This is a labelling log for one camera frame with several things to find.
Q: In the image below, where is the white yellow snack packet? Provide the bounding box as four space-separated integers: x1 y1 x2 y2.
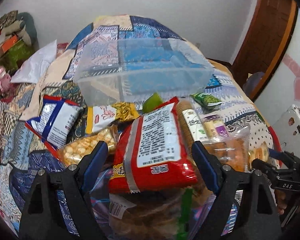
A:
85 102 140 134

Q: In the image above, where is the pink plush toy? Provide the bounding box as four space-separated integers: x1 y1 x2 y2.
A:
0 66 11 94

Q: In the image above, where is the purple white snack pack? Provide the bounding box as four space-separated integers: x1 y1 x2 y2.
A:
202 114 230 138

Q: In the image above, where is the yellow puffed snack bag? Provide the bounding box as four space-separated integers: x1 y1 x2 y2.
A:
56 125 119 167

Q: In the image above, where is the clear plastic storage bin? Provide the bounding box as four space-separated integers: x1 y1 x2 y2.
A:
73 38 213 109

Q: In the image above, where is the person's hand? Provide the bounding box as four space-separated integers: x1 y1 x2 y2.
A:
274 190 287 215

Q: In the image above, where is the green jelly cup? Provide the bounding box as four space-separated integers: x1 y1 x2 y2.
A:
142 93 163 114

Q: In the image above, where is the orange fried snack bag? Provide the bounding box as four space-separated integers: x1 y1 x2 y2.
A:
202 126 250 172

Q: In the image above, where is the patchwork patterned bed cover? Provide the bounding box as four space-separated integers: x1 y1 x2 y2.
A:
0 15 274 235

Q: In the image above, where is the pile of clothes and boxes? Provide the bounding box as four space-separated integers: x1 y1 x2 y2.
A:
0 10 37 73

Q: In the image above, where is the small green snack packet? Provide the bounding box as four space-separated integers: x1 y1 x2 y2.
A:
191 93 223 110

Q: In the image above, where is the white pillow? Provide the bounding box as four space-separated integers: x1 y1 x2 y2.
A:
11 40 57 83

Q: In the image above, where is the clear bag with green seal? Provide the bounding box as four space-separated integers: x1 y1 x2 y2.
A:
108 188 216 240

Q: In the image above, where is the round cracker roll pack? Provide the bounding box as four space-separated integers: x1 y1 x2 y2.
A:
176 100 208 153

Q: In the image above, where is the white stickered laptop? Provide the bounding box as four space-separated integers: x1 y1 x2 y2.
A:
273 105 300 158

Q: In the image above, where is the blue white red snack bag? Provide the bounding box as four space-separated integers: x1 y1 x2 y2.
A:
25 95 83 156

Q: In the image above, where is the brown wooden door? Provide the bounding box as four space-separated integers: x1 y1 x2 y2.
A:
231 0 298 101

